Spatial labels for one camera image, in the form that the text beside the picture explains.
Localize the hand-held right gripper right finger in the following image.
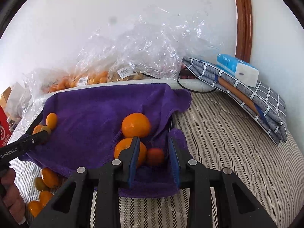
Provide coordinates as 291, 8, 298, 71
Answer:
167, 138, 278, 228

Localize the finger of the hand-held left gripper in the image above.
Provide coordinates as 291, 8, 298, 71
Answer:
18, 131, 51, 150

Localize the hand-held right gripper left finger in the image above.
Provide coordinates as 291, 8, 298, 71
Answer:
31, 136, 141, 228

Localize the small reddish mandarin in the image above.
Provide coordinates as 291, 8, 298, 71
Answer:
146, 148, 165, 167

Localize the large orange mandarin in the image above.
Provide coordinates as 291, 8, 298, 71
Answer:
122, 113, 151, 139

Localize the person's left hand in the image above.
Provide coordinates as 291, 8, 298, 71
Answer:
0, 167, 26, 224

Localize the red paper bag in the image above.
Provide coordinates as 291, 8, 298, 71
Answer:
0, 106, 12, 148

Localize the white plastic bag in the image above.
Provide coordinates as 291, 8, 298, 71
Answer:
6, 82, 29, 119

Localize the small crumpled clear bag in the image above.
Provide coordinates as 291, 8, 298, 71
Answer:
21, 68, 72, 124

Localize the brown cardboard box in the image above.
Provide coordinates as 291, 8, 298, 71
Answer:
0, 85, 13, 110

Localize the purple towel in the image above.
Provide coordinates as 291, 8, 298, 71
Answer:
19, 83, 192, 198

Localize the clear bag of oranges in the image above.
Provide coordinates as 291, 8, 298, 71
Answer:
43, 69, 112, 93

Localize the long white bar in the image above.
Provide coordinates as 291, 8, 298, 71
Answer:
45, 79, 215, 93

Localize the clear bag of brown fruit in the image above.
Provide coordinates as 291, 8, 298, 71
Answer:
107, 62, 148, 83

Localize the dark red pouch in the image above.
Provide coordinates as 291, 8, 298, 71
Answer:
179, 63, 197, 80

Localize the grey checked folded cloth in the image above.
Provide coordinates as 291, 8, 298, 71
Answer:
182, 56, 288, 146

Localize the blue white tissue pack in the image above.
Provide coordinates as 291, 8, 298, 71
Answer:
216, 53, 260, 87

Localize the large crumpled clear bag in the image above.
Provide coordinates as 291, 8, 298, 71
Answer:
78, 5, 224, 79

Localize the black cable loop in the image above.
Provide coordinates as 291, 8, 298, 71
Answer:
177, 75, 216, 93

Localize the brown wooden door frame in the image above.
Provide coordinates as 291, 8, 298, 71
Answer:
232, 0, 253, 63

